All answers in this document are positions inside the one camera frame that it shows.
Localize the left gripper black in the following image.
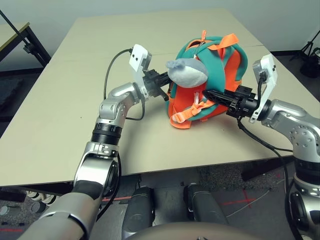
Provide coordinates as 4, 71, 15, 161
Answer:
142, 69, 174, 102

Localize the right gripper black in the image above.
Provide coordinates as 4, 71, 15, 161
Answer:
202, 84, 261, 119

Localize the grey white plush charm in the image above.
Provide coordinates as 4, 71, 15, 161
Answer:
166, 58, 209, 89

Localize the teal and orange backpack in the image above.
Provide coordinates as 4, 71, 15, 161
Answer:
164, 29, 250, 131

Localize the black waste bin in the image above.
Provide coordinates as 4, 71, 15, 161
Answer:
299, 48, 320, 80

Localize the black tripod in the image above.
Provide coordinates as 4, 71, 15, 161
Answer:
289, 29, 320, 64

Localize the grey robot right leg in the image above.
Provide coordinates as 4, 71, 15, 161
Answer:
183, 183, 230, 226

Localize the grey robot leg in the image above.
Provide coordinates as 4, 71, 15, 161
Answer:
183, 183, 230, 226
123, 186, 156, 239

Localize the grey robot left leg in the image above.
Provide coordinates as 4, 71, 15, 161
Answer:
123, 186, 156, 239

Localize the beige robot torso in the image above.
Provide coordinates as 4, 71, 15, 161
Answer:
143, 220, 266, 240

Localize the black slanted stand pole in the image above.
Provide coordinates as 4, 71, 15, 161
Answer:
0, 9, 34, 54

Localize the white ribbed floor object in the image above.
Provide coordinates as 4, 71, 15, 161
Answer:
25, 190, 59, 207

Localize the black table base bar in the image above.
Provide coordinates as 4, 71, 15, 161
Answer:
0, 185, 26, 204

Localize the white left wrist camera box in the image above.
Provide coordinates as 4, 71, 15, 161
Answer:
128, 43, 154, 97

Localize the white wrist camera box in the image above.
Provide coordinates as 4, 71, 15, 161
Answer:
128, 43, 154, 97
248, 53, 279, 124

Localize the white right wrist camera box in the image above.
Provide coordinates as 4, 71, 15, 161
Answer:
248, 53, 279, 124

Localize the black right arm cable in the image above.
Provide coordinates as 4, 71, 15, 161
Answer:
236, 71, 299, 199

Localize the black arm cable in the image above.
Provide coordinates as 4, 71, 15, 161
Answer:
236, 71, 299, 199
103, 49, 147, 123

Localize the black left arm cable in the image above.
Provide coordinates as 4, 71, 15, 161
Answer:
103, 49, 147, 123

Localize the thin white floor cable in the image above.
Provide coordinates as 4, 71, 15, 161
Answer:
225, 188, 274, 219

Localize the side table with black frame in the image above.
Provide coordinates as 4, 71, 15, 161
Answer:
0, 21, 52, 74

